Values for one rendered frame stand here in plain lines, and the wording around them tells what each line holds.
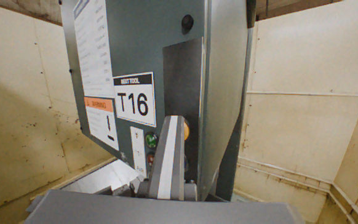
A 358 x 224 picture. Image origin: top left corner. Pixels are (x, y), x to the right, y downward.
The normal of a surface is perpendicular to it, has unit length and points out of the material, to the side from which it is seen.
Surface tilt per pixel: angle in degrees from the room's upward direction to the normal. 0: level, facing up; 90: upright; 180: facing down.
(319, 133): 90
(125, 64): 90
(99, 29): 90
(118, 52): 90
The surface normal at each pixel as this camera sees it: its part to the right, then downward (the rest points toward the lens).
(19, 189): 0.84, 0.11
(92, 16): -0.55, 0.18
